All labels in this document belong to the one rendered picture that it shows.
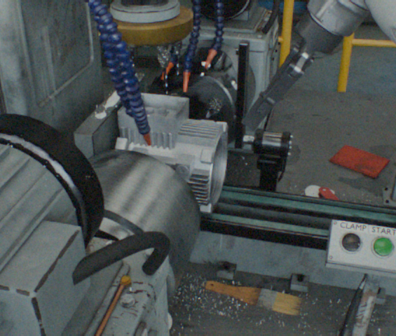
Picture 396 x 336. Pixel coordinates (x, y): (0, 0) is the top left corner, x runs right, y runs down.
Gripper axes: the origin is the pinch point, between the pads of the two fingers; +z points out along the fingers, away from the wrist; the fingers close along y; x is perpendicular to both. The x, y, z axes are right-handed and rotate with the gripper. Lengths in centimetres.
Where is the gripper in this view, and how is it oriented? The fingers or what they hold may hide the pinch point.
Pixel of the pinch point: (258, 111)
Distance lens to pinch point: 95.7
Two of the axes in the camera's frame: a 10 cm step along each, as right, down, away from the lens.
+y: -2.5, 5.1, -8.2
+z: -4.9, 6.7, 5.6
